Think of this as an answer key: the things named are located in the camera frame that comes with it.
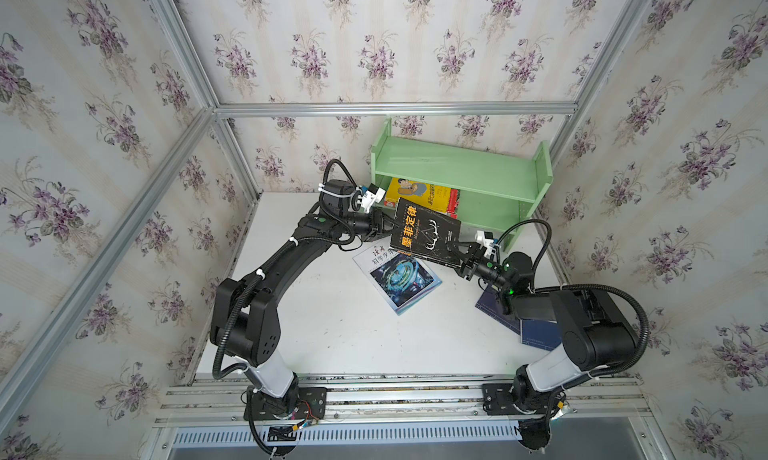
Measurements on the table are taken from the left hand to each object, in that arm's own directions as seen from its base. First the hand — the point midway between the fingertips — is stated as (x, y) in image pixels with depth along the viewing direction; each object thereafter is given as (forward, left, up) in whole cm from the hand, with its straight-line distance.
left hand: (402, 225), depth 75 cm
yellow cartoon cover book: (+23, -7, -11) cm, 26 cm away
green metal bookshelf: (+16, -30, -2) cm, 34 cm away
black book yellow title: (0, -6, -3) cm, 7 cm away
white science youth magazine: (-1, -2, -27) cm, 27 cm away
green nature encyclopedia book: (+20, -19, -12) cm, 30 cm away
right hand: (-3, -12, -9) cm, 15 cm away
